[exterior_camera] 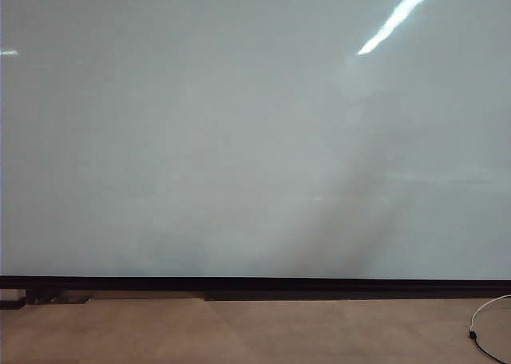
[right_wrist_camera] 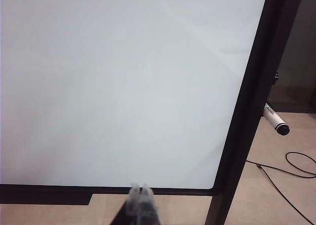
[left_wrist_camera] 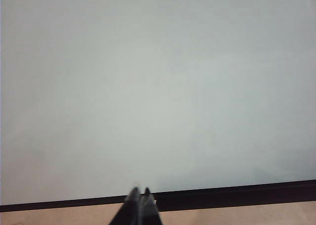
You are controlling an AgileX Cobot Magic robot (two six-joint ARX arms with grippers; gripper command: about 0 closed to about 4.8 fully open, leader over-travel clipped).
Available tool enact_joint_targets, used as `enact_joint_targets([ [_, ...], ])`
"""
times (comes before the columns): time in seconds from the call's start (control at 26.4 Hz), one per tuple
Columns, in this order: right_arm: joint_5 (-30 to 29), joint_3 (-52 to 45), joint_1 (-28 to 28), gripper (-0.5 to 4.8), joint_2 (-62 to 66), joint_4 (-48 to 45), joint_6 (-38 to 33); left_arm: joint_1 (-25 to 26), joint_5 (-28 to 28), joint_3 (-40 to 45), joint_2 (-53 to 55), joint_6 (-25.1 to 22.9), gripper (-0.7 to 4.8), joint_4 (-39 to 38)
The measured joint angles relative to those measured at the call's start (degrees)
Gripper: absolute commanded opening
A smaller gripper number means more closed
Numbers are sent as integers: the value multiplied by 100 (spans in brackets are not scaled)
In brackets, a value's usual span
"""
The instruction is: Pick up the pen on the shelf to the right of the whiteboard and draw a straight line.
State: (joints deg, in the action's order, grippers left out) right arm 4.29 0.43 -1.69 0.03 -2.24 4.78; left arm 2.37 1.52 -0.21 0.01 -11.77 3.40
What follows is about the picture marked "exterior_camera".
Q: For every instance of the white glass whiteboard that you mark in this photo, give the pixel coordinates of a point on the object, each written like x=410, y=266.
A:
x=199, y=120

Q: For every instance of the black whiteboard frame bar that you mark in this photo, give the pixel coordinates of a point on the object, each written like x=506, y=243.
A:
x=239, y=283

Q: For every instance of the black whiteboard stand foot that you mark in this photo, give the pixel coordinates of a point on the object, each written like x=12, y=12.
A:
x=16, y=304

